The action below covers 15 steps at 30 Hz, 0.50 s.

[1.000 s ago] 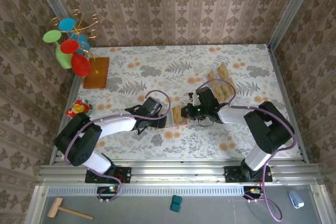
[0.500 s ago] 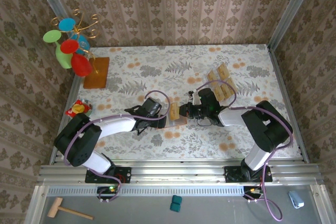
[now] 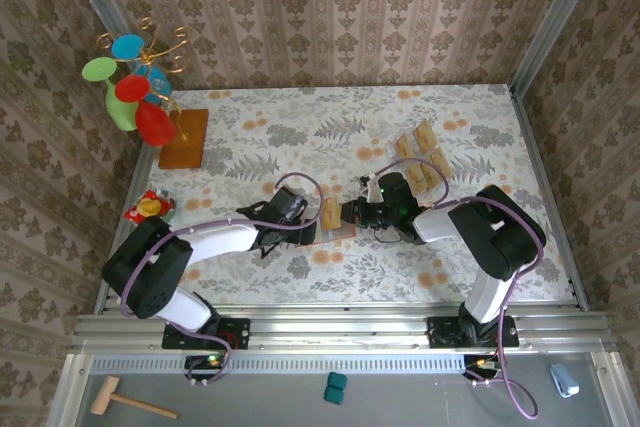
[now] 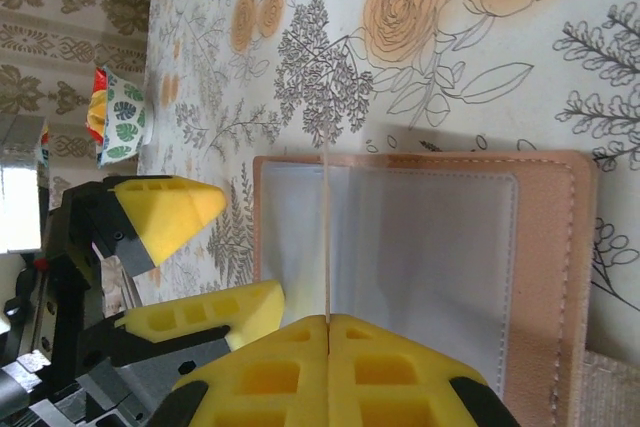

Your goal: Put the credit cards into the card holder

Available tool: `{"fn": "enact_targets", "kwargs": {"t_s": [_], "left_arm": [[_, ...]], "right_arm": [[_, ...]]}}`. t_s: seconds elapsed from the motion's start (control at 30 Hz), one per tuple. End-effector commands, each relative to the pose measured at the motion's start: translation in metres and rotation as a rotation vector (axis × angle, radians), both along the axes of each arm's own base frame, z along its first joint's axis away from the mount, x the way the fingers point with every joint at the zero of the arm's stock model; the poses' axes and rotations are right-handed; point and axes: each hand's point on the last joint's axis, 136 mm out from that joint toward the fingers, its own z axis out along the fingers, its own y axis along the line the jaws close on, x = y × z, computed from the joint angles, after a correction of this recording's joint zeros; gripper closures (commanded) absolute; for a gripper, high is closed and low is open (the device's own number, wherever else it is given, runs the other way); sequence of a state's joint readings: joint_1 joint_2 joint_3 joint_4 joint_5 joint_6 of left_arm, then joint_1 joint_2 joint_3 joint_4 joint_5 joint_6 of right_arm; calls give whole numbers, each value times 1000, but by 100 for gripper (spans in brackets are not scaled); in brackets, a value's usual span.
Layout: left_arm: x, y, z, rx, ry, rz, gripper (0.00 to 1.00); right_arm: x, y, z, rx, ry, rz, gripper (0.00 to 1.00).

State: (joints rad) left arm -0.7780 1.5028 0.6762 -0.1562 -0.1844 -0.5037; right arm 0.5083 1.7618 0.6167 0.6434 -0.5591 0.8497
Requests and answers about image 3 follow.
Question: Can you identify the clear plastic card rack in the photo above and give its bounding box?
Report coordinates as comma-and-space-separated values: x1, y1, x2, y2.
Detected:
392, 119, 453, 196

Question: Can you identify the floral print tablecloth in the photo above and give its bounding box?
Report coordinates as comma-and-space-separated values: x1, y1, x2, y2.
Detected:
115, 84, 575, 306

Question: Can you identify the red yellow snack packet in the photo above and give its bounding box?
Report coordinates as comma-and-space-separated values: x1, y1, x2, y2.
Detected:
124, 188, 177, 226

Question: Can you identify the black controller board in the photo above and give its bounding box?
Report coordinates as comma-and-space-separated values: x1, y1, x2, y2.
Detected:
184, 354, 230, 382
463, 355, 501, 381

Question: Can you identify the red plastic wine glass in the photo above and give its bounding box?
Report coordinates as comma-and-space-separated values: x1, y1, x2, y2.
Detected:
114, 74, 178, 148

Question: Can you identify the grey metal shelf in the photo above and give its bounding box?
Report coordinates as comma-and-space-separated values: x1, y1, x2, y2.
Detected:
47, 351, 640, 427

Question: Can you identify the white blue stapler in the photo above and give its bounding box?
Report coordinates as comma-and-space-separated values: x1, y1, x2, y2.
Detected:
549, 363, 581, 398

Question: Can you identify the wooden mallet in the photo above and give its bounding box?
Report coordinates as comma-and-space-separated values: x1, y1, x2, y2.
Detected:
89, 375, 179, 421

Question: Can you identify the blue plastic wine glass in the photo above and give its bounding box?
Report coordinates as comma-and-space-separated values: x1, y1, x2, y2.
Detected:
110, 34, 172, 98

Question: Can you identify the green plastic wine glass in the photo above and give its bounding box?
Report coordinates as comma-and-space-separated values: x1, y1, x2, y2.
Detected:
81, 57, 140, 133

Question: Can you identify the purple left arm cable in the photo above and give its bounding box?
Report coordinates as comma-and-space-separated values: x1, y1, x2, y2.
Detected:
119, 172, 330, 388

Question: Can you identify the aluminium front rail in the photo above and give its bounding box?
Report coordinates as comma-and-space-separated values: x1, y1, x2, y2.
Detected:
69, 304, 620, 354

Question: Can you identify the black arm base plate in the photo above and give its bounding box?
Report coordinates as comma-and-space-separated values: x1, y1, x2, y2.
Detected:
426, 315, 520, 350
161, 317, 251, 351

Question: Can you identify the gold wire glass rack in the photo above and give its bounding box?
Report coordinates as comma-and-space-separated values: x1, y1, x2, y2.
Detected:
97, 15, 210, 170

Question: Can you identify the grey slotted cable duct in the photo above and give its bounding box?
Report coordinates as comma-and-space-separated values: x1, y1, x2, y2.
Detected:
89, 352, 501, 376

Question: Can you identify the aluminium table side rail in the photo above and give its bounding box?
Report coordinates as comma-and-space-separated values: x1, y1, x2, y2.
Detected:
507, 84, 590, 311

